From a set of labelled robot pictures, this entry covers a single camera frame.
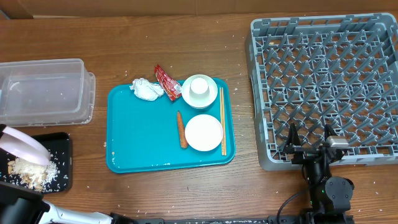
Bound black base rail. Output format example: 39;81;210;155
132;215;354;224

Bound white upturned bowl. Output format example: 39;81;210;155
182;74;218;109

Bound orange carrot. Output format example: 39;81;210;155
177;111;188;149

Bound white tissue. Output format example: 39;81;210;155
129;78;164;101

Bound teal plastic tray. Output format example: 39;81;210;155
106;78;236;174

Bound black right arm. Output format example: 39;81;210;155
276;123;354;224

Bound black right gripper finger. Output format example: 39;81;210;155
324;124;335;139
285;123;301;146

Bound cardboard backdrop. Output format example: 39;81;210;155
1;0;397;19

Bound rice and food scraps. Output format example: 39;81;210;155
7;157;60;192

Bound wooden chopstick right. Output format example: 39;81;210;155
220;87;227;156

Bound black waste tray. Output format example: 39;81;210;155
1;133;73;194

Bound grey dish rack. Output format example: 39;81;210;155
246;13;397;171

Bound wooden chopstick left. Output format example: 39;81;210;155
220;87;226;156

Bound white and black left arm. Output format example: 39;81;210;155
1;182;136;224

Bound wooden chopstick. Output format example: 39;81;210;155
220;87;227;156
220;87;226;156

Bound small white plate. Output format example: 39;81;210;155
185;114;224;152

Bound large white plate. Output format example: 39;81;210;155
1;124;51;166

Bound clear plastic bin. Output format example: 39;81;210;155
1;58;96;127

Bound red snack wrapper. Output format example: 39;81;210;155
154;65;182;101

